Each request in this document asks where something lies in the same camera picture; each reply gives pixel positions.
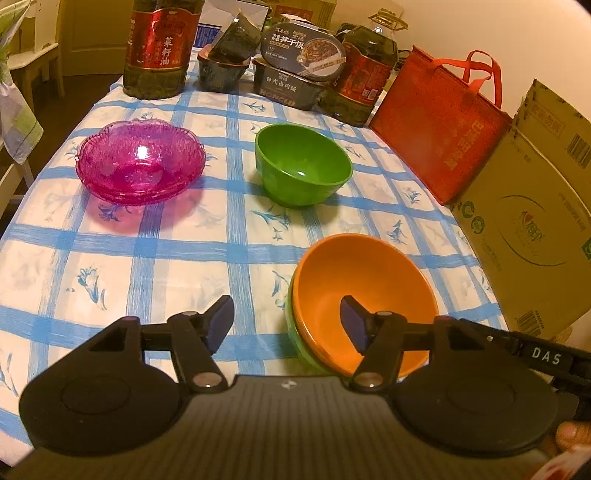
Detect orange plastic bowl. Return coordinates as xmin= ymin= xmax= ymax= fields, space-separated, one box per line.
xmin=294 ymin=234 xmax=439 ymax=374

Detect green plastic bowl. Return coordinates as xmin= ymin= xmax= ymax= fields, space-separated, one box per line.
xmin=254 ymin=123 xmax=353 ymax=207
xmin=286 ymin=267 xmax=356 ymax=378

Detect pink glass plate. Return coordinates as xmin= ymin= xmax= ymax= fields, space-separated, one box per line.
xmin=75 ymin=119 xmax=206 ymax=206

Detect person's right hand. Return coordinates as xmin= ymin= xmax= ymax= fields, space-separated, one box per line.
xmin=555 ymin=421 xmax=591 ymax=451

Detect blue checked tablecloth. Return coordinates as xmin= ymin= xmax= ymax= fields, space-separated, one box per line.
xmin=1 ymin=74 xmax=504 ymax=463

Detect large cardboard box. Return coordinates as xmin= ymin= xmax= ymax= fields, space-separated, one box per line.
xmin=451 ymin=80 xmax=590 ymax=339

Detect red tote bag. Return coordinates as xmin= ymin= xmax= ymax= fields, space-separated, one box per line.
xmin=370 ymin=47 xmax=511 ymax=205

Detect rectangular dark instant rice box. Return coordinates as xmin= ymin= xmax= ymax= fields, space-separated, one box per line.
xmin=252 ymin=57 xmax=325 ymax=111

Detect dark instant-food bowl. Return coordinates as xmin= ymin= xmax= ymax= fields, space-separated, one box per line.
xmin=197 ymin=44 xmax=250 ymax=93

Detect green checked hanging cloth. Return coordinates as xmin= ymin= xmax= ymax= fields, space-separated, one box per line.
xmin=0 ymin=1 xmax=44 ymax=165

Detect oval instant rice box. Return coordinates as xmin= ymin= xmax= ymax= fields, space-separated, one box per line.
xmin=260 ymin=21 xmax=346 ymax=82

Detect tilted dark instant-food cup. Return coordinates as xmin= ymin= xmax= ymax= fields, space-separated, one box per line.
xmin=209 ymin=11 xmax=263 ymax=64

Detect large red-label oil bottle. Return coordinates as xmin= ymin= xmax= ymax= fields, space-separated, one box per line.
xmin=123 ymin=0 xmax=204 ymax=100

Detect wooden door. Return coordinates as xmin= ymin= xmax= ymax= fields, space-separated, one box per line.
xmin=59 ymin=0 xmax=133 ymax=76

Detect white paper box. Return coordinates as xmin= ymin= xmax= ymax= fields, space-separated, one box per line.
xmin=193 ymin=0 xmax=270 ymax=48

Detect background cardboard box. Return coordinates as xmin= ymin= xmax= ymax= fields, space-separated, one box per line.
xmin=264 ymin=0 xmax=337 ymax=29

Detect white wooden chair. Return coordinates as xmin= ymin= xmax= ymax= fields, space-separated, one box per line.
xmin=8 ymin=0 xmax=65 ymax=109

